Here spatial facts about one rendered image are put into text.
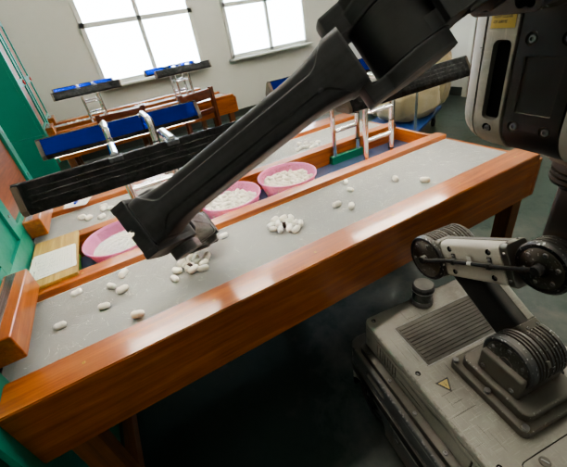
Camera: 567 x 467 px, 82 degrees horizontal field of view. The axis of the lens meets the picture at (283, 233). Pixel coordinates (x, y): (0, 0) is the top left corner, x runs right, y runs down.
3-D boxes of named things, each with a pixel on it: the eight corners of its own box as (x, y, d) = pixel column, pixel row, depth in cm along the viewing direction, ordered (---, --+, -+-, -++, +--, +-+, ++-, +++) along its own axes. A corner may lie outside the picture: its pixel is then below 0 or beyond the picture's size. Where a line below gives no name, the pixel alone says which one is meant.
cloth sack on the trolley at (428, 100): (449, 110, 370) (453, 72, 349) (404, 129, 342) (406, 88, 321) (409, 106, 412) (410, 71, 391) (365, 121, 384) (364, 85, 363)
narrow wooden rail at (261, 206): (444, 155, 164) (447, 133, 158) (43, 326, 103) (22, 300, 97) (434, 153, 168) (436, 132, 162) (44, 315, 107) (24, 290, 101)
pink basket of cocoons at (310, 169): (330, 192, 145) (328, 171, 140) (278, 213, 136) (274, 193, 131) (298, 175, 166) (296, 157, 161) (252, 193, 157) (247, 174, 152)
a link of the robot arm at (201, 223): (201, 242, 48) (157, 182, 48) (169, 265, 48) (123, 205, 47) (224, 237, 91) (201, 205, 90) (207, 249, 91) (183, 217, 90)
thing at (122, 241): (164, 255, 121) (158, 243, 118) (100, 281, 114) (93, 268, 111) (153, 231, 139) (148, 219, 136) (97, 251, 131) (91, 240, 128)
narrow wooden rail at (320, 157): (395, 143, 189) (396, 123, 183) (49, 273, 128) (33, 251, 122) (388, 141, 193) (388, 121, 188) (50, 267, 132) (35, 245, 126)
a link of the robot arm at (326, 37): (129, 286, 40) (79, 220, 40) (182, 257, 53) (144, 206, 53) (472, 28, 29) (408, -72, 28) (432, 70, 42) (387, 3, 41)
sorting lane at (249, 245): (507, 157, 137) (509, 151, 136) (16, 388, 76) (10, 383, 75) (446, 143, 161) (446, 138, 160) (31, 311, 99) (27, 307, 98)
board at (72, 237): (79, 274, 104) (77, 271, 103) (26, 295, 99) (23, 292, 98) (79, 232, 130) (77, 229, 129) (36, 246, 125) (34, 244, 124)
